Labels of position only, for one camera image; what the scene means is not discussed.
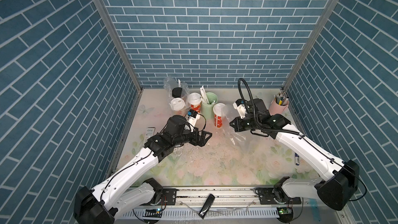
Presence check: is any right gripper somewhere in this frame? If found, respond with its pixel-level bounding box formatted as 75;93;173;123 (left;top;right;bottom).
228;116;259;132

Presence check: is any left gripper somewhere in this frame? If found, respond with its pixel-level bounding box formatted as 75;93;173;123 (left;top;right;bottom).
171;125;212;147

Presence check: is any red cup white lid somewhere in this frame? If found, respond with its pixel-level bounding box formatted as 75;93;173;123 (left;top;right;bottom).
188;92;202;113
213;103;226;128

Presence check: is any orange cup white lid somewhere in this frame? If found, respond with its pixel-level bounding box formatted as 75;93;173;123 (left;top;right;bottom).
170;97;186;116

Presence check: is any clear plastic carrier bag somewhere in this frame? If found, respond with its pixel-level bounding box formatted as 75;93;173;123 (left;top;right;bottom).
163;76;190;116

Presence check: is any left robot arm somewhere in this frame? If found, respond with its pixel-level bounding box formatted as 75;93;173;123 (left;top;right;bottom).
73;115;212;224

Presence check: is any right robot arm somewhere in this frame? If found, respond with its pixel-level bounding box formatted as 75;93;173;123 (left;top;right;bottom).
230;114;360;211

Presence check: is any pink pen holder cup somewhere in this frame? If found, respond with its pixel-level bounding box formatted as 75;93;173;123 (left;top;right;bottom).
268;99;289;115

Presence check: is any green straw holder cup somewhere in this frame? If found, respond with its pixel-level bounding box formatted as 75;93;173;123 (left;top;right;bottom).
201;92;218;121

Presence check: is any blue white pen box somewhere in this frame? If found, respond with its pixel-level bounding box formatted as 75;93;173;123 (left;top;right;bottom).
144;127;155;143

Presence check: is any blue marker pen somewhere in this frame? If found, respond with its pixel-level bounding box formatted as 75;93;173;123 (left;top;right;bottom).
294;153;300;166

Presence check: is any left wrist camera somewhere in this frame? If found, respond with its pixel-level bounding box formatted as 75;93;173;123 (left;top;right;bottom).
186;110;201;132

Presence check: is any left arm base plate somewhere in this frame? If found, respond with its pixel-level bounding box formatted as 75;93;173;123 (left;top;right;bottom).
148;188;177;206

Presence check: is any black remote on rail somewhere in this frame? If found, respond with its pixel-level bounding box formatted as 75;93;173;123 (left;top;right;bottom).
198;194;215;219

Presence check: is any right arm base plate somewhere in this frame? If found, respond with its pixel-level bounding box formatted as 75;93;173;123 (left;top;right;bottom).
254;187;302;205

